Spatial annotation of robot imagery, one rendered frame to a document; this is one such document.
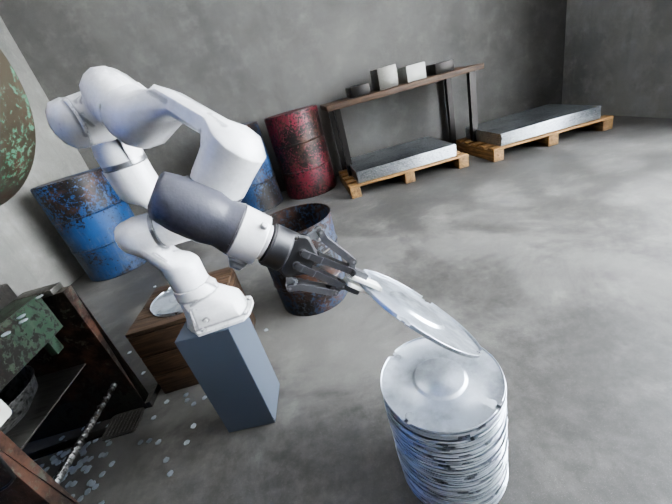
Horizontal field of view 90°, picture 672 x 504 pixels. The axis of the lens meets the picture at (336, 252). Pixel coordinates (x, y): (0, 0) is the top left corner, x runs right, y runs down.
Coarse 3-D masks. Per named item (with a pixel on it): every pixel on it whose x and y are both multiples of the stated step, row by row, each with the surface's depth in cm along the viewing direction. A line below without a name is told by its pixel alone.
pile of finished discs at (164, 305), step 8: (168, 288) 160; (160, 296) 156; (168, 296) 154; (152, 304) 151; (160, 304) 149; (168, 304) 147; (176, 304) 145; (152, 312) 143; (160, 312) 144; (168, 312) 140; (176, 312) 139
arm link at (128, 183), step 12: (132, 168) 83; (144, 168) 86; (108, 180) 85; (120, 180) 83; (132, 180) 84; (144, 180) 86; (156, 180) 89; (120, 192) 85; (132, 192) 85; (144, 192) 86; (144, 204) 87; (156, 228) 91; (168, 240) 94; (180, 240) 95
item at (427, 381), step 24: (408, 360) 89; (432, 360) 86; (456, 360) 85; (480, 360) 83; (384, 384) 84; (408, 384) 82; (432, 384) 80; (456, 384) 78; (480, 384) 77; (504, 384) 76; (408, 408) 77; (432, 408) 75; (456, 408) 74; (480, 408) 72; (432, 432) 70; (456, 432) 69
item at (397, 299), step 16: (368, 272) 77; (368, 288) 64; (384, 288) 72; (400, 288) 80; (384, 304) 58; (400, 304) 65; (416, 304) 71; (432, 304) 82; (400, 320) 56; (416, 320) 62; (432, 320) 66; (448, 320) 76; (432, 336) 58; (448, 336) 64; (464, 336) 70; (464, 352) 57; (480, 352) 65
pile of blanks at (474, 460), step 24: (504, 408) 74; (408, 432) 75; (480, 432) 70; (504, 432) 76; (408, 456) 82; (432, 456) 75; (456, 456) 73; (480, 456) 73; (504, 456) 80; (408, 480) 91; (432, 480) 80; (456, 480) 77; (480, 480) 77; (504, 480) 85
